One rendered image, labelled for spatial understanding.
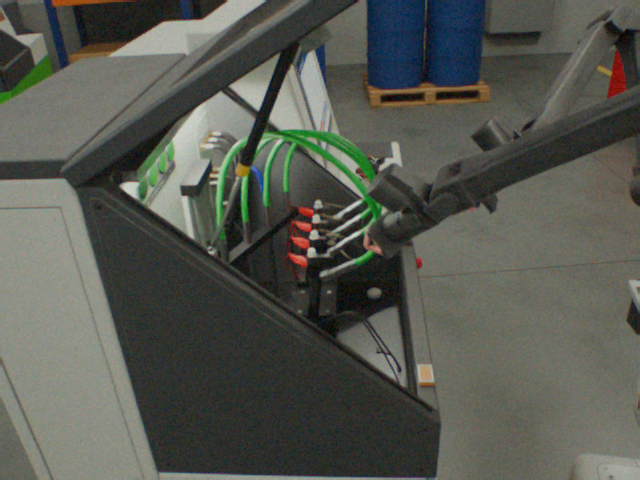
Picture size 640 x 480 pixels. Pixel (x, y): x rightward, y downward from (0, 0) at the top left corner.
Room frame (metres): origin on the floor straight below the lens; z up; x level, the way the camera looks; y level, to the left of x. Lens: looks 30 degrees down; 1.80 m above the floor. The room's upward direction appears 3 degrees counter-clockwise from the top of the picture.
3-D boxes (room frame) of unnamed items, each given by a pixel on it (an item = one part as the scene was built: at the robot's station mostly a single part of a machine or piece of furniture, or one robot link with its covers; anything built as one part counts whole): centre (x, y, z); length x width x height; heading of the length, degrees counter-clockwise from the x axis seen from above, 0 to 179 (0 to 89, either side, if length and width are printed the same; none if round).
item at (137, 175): (1.15, 0.27, 1.43); 0.54 x 0.03 x 0.02; 175
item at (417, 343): (1.10, -0.23, 0.87); 0.62 x 0.04 x 0.16; 175
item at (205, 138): (1.39, 0.25, 1.20); 0.13 x 0.03 x 0.31; 175
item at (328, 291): (1.24, 0.00, 0.91); 0.34 x 0.10 x 0.15; 175
